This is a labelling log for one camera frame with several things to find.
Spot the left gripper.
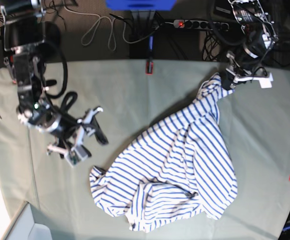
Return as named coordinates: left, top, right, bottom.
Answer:
left=221, top=51, right=274, bottom=90

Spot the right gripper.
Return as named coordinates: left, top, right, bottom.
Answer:
left=47, top=106, right=108, bottom=158

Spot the blue white striped t-shirt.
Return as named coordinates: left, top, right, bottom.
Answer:
left=89, top=73, right=238, bottom=233

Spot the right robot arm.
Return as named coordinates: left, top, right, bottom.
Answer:
left=0, top=0, right=108, bottom=161

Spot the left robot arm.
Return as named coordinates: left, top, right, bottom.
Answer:
left=207, top=0, right=279, bottom=91

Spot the green table cloth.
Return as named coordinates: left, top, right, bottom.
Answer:
left=0, top=60, right=290, bottom=240

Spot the black power strip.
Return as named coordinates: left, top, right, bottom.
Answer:
left=173, top=19, right=230, bottom=32

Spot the red clamp at table top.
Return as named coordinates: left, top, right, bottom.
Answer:
left=145, top=35, right=154, bottom=75

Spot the white bin at corner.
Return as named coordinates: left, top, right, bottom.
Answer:
left=1, top=201, right=52, bottom=240

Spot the red clamp at table left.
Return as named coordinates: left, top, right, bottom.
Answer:
left=3, top=56, right=16, bottom=85

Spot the blue box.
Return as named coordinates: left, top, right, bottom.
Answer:
left=105, top=0, right=176, bottom=11

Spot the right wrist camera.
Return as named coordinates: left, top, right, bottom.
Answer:
left=65, top=145, right=87, bottom=167

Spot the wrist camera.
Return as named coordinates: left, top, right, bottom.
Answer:
left=65, top=145, right=87, bottom=167
left=258, top=78, right=272, bottom=89

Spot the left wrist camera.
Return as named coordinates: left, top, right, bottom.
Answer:
left=258, top=78, right=272, bottom=89

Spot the white looped cable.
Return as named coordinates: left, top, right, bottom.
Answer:
left=63, top=0, right=118, bottom=52

